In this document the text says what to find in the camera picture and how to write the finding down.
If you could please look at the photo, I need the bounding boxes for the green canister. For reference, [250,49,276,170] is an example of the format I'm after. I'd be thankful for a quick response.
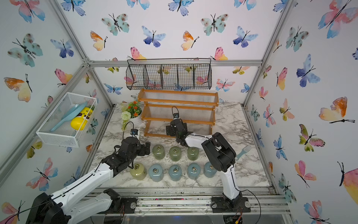
[152,145,165,160]
[169,147,181,161]
[187,147,200,161]

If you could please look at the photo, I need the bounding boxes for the yellow canister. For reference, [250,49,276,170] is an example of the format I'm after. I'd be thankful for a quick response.
[130,162,147,181]

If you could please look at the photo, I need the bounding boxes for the blue canister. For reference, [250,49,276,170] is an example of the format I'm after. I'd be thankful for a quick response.
[168,165,182,182]
[148,164,164,182]
[187,163,201,180]
[203,161,217,178]

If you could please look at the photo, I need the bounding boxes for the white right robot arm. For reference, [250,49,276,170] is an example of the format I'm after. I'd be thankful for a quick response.
[166,119,242,202]

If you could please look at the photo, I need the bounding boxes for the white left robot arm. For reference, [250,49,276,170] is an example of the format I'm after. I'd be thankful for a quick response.
[26,137,151,224]

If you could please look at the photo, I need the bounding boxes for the wooden three-tier shelf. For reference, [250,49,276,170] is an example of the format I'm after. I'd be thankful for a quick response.
[138,89,219,138]

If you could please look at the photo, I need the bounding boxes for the white pot with flowers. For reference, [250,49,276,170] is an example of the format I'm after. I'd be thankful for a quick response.
[121,100,143,130]

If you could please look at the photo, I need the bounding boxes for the yellow bottle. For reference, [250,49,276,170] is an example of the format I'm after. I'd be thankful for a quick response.
[70,107,93,131]

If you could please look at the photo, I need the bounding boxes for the teal dustpan scoop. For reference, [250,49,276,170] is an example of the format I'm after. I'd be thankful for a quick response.
[50,103,87,132]

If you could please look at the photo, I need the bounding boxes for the teal small brush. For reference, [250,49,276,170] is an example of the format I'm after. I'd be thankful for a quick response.
[235,145,251,161]

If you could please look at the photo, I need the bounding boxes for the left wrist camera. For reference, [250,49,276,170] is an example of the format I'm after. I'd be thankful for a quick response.
[130,128,139,140]

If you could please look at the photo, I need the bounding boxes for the black wire wall basket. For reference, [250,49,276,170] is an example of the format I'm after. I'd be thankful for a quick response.
[125,58,212,91]

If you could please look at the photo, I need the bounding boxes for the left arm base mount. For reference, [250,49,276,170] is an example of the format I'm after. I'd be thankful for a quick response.
[103,189,138,216]

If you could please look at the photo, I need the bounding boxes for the white mesh wall basket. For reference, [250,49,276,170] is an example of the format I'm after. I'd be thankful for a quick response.
[36,92,98,147]

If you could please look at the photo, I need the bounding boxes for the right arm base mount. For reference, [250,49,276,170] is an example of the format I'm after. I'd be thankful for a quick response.
[210,192,251,213]

